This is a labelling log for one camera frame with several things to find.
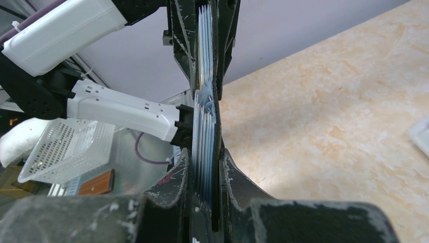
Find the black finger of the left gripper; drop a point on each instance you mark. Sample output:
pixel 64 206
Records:
pixel 228 12
pixel 182 36

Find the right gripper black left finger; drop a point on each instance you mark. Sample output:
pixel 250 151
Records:
pixel 156 215

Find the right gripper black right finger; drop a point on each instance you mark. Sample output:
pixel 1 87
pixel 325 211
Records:
pixel 252 215

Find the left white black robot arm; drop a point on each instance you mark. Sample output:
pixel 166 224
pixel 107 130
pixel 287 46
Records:
pixel 35 75

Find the white perforated plastic basket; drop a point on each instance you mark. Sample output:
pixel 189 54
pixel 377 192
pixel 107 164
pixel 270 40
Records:
pixel 67 149

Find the white plastic bin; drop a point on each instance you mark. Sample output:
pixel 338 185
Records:
pixel 419 135

